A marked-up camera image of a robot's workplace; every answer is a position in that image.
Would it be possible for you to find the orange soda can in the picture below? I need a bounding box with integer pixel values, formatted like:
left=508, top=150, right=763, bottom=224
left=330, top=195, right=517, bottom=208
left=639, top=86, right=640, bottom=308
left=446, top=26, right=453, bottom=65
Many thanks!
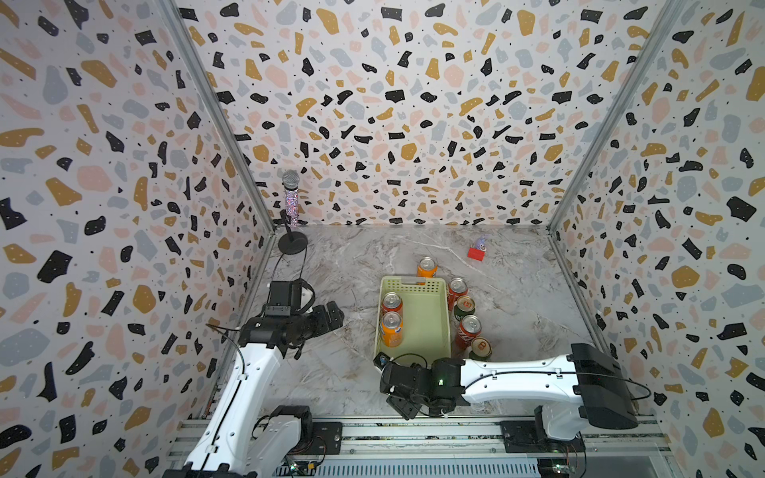
left=416, top=256, right=438, bottom=278
left=380, top=312, right=404, bottom=349

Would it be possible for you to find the pale green plastic basket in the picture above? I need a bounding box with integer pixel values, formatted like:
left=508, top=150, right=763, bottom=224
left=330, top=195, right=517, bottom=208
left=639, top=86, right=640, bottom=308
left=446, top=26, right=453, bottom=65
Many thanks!
left=372, top=276, right=451, bottom=366

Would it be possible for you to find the red cola can column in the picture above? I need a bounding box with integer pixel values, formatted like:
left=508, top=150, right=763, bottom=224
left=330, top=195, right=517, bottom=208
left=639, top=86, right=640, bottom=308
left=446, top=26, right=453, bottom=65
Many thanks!
left=455, top=315, right=482, bottom=351
left=381, top=292, right=404, bottom=316

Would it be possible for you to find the green gold-top soda can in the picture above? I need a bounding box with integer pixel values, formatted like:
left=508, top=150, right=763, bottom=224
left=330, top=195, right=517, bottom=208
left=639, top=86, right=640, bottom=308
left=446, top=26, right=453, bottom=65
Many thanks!
left=467, top=337, right=493, bottom=362

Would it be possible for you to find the green soda can column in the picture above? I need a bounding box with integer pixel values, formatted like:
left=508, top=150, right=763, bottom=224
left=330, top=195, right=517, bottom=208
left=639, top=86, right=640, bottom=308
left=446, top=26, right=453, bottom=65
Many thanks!
left=452, top=295, right=476, bottom=322

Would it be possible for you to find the red cola can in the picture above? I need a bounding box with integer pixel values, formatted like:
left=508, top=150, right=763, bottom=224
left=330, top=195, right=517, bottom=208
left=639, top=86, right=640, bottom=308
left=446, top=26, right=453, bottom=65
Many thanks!
left=447, top=277, right=468, bottom=312

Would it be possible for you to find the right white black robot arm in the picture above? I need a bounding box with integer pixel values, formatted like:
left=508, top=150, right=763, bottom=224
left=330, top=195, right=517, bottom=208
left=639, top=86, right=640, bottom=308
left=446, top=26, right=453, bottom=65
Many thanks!
left=374, top=344, right=639, bottom=441

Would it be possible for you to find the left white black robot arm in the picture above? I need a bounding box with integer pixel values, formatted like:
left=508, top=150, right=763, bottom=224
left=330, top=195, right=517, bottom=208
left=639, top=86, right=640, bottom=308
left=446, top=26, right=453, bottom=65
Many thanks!
left=163, top=279, right=345, bottom=477

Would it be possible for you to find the microphone on black stand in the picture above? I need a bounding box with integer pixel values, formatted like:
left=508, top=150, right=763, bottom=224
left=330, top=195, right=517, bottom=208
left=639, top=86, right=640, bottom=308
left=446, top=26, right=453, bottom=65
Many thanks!
left=278, top=170, right=308, bottom=255

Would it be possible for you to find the small red block toy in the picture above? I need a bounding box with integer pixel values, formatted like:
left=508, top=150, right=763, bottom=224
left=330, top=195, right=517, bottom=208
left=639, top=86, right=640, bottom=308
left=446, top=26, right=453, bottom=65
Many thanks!
left=467, top=236, right=487, bottom=261

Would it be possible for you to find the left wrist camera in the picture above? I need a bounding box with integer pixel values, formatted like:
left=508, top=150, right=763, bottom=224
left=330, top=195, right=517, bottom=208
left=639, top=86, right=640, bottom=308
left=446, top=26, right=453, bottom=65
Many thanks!
left=263, top=279, right=316, bottom=318

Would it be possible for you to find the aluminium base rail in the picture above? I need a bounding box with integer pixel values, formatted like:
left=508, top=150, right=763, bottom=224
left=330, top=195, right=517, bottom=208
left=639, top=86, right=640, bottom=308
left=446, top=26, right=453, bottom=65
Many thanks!
left=272, top=415, right=683, bottom=477

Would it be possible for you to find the left aluminium corner post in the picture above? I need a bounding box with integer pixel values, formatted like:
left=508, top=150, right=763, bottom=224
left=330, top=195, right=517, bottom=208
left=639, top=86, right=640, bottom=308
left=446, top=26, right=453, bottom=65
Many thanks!
left=155, top=1, right=275, bottom=236

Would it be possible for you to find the aluminium corner post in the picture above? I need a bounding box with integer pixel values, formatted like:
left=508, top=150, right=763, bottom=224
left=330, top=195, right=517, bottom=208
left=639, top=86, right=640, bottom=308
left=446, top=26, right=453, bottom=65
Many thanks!
left=548, top=0, right=685, bottom=239
left=155, top=1, right=275, bottom=236

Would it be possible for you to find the right aluminium corner post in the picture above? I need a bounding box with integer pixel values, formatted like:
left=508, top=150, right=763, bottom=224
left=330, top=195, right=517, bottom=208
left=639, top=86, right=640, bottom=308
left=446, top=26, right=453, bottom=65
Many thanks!
left=548, top=0, right=685, bottom=239

